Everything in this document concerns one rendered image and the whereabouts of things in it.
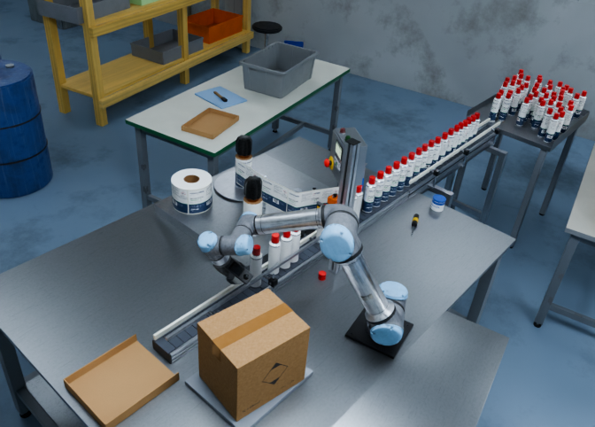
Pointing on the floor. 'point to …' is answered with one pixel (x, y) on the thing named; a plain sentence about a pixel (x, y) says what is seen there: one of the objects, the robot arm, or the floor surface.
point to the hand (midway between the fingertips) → (243, 282)
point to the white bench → (173, 112)
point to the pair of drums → (21, 133)
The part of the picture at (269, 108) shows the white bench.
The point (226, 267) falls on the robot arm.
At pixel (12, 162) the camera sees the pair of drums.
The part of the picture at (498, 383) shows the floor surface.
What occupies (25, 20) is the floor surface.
